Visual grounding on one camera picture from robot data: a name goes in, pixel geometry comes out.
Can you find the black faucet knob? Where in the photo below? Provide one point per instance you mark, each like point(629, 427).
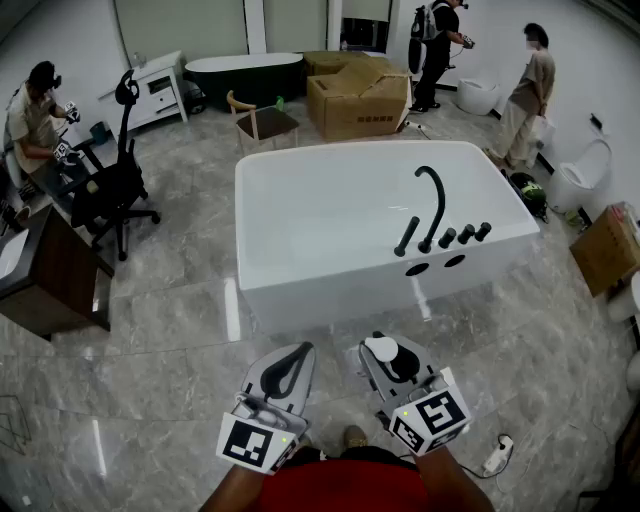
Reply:
point(447, 238)
point(483, 231)
point(466, 234)

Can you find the large cardboard box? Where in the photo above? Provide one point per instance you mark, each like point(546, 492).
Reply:
point(355, 102)

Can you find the tall white toilet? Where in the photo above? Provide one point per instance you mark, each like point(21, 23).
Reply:
point(575, 180)

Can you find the flat cardboard box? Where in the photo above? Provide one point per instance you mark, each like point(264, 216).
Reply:
point(325, 61)

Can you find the wooden chair with dark seat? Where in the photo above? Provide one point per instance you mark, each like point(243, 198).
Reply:
point(267, 122)

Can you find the cardboard box with red print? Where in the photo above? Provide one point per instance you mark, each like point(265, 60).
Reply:
point(607, 250)

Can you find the black and green helmet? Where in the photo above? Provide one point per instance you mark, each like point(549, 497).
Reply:
point(530, 192)

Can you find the dark oval bathtub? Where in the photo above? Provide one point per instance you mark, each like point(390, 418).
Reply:
point(240, 82)

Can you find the dark wooden vanity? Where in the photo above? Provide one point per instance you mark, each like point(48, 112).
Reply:
point(55, 280)

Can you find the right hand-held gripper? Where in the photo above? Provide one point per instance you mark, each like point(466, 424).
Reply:
point(435, 415)

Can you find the black office chair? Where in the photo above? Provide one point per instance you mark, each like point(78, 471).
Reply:
point(117, 185)

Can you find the green bottle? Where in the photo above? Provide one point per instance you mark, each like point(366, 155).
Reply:
point(280, 103)

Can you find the person's right forearm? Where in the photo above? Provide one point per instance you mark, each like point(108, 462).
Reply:
point(450, 480)

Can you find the white bathtub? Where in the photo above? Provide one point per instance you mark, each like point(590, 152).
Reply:
point(320, 220)

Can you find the white cabinet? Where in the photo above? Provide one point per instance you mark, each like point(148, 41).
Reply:
point(160, 85)

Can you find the white power strip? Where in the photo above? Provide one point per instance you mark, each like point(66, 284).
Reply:
point(496, 456)

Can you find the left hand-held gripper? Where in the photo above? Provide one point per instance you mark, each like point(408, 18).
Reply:
point(247, 442)

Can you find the person's red shirt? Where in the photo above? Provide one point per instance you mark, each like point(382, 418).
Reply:
point(345, 487)

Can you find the black hand shower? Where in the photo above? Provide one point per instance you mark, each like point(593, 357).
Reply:
point(406, 237)

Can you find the round white toilet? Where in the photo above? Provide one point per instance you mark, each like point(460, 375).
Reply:
point(477, 95)

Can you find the person's left forearm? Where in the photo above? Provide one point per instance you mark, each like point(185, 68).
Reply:
point(235, 490)

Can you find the teal bin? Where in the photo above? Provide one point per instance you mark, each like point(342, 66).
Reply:
point(98, 134)

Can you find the person's brown shoe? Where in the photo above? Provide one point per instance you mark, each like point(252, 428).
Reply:
point(355, 436)

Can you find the dark window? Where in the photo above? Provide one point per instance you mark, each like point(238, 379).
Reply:
point(365, 34)

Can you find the black wall socket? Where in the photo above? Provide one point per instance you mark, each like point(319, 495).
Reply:
point(597, 122)

